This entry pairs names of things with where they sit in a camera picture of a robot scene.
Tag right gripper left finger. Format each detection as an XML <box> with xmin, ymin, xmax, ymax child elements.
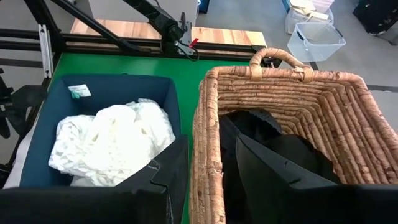
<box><xmin>114</xmin><ymin>134</ymin><xmax>190</xmax><ymax>224</ymax></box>

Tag navy blue fabric bin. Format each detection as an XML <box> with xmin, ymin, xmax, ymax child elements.
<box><xmin>19</xmin><ymin>73</ymin><xmax>183</xmax><ymax>188</ymax></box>

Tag silver aluminium bracket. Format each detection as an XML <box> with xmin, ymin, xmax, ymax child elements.
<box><xmin>37</xmin><ymin>24</ymin><xmax>53</xmax><ymax>79</ymax></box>

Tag white garment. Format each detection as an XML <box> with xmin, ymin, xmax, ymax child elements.
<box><xmin>48</xmin><ymin>98</ymin><xmax>177</xmax><ymax>187</ymax></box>

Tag black garment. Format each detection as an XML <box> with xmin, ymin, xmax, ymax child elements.
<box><xmin>218</xmin><ymin>107</ymin><xmax>341</xmax><ymax>224</ymax></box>

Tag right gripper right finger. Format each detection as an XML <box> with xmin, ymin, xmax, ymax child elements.
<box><xmin>235</xmin><ymin>133</ymin><xmax>340</xmax><ymax>224</ymax></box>

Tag empty clear plastic bin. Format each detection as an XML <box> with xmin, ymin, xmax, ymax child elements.
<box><xmin>286</xmin><ymin>21</ymin><xmax>346</xmax><ymax>63</ymax></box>

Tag white cardboard pieces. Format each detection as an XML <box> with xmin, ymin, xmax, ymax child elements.
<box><xmin>289</xmin><ymin>0</ymin><xmax>330</xmax><ymax>22</ymax></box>

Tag black equipment case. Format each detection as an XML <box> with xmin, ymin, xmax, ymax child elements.
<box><xmin>353</xmin><ymin>0</ymin><xmax>398</xmax><ymax>46</ymax></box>

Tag woven wicker basket with handles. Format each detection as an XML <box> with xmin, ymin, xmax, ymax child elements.
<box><xmin>188</xmin><ymin>47</ymin><xmax>398</xmax><ymax>224</ymax></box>

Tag clear plastic bin with cardboard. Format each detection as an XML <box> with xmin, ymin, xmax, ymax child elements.
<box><xmin>284</xmin><ymin>0</ymin><xmax>335</xmax><ymax>35</ymax></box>

